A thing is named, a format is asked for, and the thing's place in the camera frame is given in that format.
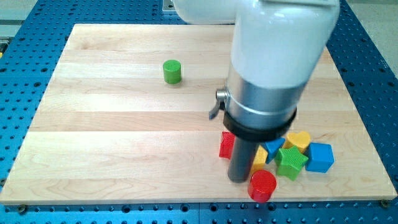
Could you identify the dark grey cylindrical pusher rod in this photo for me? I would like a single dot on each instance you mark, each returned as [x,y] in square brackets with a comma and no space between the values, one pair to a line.
[242,159]

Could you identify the red cylinder block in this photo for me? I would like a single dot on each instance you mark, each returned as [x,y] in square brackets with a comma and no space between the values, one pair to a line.
[261,186]

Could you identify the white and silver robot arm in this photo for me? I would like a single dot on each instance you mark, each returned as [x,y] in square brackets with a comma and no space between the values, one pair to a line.
[275,48]

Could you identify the yellow heart block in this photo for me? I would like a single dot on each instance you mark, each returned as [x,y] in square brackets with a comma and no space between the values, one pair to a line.
[301,140]

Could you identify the red textured block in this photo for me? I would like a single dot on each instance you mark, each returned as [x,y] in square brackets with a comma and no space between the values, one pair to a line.
[226,145]

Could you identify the blue triangle block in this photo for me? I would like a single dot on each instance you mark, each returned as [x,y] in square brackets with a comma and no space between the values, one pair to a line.
[272,147]

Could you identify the green star block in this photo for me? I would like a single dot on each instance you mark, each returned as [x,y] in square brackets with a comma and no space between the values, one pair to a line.
[290,162]

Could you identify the blue cube block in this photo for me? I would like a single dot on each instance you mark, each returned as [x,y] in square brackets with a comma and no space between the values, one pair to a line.
[320,157]

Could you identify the green cylinder block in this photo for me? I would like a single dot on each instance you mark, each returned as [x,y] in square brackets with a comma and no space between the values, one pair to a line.
[172,71]

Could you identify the light wooden board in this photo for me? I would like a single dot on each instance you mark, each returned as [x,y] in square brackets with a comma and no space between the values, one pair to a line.
[110,130]

